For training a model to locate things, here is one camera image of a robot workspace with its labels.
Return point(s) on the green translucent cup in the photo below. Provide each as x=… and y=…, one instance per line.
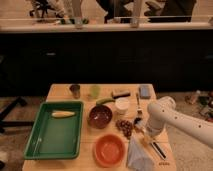
x=94, y=91

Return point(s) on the green plastic tray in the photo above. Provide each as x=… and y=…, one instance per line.
x=55, y=138

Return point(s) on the green pepper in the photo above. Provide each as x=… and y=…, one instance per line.
x=104, y=101

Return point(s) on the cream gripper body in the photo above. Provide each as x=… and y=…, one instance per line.
x=147, y=138

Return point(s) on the brown grape bunch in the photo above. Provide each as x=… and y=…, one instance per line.
x=125, y=126

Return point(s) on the purple bowl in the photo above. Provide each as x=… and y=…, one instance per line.
x=99, y=116

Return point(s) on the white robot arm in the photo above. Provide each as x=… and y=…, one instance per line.
x=162, y=111

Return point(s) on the white cup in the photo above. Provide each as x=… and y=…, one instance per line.
x=122, y=105

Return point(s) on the black whiteboard eraser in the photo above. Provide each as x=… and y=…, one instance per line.
x=120, y=93

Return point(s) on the dark metal cup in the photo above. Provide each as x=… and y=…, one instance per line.
x=75, y=90

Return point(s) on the blue sponge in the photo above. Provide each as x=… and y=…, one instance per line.
x=144, y=92

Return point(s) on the orange bowl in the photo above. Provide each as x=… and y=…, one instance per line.
x=109, y=151

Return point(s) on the blue grey cloth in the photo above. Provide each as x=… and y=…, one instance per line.
x=137, y=158

